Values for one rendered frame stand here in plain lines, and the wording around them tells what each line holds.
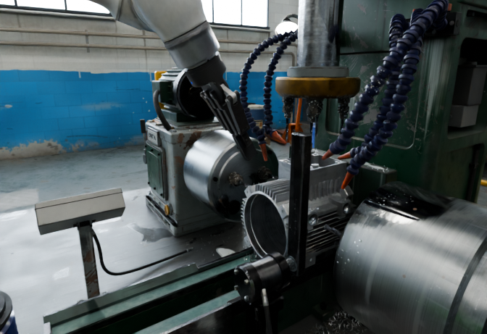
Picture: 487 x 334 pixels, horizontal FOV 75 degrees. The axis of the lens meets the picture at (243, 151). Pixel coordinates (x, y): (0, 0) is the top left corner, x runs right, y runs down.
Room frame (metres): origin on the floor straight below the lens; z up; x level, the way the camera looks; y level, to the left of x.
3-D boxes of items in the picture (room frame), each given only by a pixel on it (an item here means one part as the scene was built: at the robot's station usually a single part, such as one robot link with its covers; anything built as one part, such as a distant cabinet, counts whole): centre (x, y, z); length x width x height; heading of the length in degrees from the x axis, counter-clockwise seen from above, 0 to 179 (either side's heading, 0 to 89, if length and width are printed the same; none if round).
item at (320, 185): (0.71, -0.16, 1.11); 0.12 x 0.11 x 0.07; 123
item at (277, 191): (0.69, -0.13, 1.02); 0.20 x 0.19 x 0.19; 123
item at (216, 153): (0.98, 0.07, 1.04); 0.37 x 0.25 x 0.25; 33
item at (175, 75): (1.20, 0.25, 1.16); 0.33 x 0.26 x 0.42; 33
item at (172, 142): (1.19, 0.20, 0.99); 0.35 x 0.31 x 0.37; 33
